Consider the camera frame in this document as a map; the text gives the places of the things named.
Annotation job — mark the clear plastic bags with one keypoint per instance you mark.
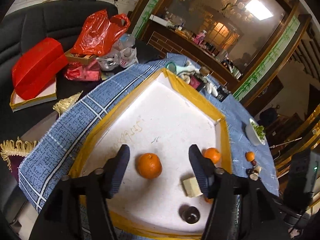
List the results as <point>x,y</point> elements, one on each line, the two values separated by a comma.
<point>122,54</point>

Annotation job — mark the dark figurine statue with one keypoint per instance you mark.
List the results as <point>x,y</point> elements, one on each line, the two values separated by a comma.
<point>268,116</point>

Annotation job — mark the red plastic bag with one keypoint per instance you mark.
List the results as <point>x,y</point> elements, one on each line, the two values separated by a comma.
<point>99,33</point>

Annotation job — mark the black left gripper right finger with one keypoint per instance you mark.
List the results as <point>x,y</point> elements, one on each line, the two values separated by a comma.
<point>242,207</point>

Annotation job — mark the white bowl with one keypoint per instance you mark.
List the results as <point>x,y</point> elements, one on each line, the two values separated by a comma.
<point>252,134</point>

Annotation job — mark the dark plum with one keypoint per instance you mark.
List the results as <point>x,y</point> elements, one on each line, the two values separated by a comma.
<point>249,171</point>
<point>189,214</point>

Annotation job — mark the dull orange tangerine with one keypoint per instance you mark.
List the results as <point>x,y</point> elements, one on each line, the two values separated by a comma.
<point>210,201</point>

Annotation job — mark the green lettuce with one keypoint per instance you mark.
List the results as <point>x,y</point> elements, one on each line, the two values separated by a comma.
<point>259,130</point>

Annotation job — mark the tasselled cushion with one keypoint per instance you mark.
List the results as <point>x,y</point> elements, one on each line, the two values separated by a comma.
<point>13,152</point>

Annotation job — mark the black box on table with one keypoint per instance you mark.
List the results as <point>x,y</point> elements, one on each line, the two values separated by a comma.
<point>223,92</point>

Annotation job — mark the dark jar with cork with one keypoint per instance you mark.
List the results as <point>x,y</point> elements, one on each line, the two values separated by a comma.
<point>198,80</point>

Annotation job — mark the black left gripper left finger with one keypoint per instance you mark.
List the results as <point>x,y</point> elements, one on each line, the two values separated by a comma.
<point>60,217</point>

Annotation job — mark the blue checked tablecloth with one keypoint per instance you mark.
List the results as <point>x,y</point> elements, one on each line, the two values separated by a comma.
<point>57,150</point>

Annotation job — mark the pink bottle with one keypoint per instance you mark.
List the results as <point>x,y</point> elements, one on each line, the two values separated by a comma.
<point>200,37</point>

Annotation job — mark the white yam chunk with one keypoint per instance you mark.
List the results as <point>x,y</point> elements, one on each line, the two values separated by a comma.
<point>257,169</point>
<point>191,187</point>

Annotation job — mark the red jujube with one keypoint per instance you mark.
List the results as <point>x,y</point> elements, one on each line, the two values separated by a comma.
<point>254,162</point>

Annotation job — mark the red gift box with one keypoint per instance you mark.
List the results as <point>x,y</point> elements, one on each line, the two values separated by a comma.
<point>34,74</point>

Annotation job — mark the yellow rimmed white tray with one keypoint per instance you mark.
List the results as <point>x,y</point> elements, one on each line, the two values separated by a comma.
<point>164,116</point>

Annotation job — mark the wooden sideboard counter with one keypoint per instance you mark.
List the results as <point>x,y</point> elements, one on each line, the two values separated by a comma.
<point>165,40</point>

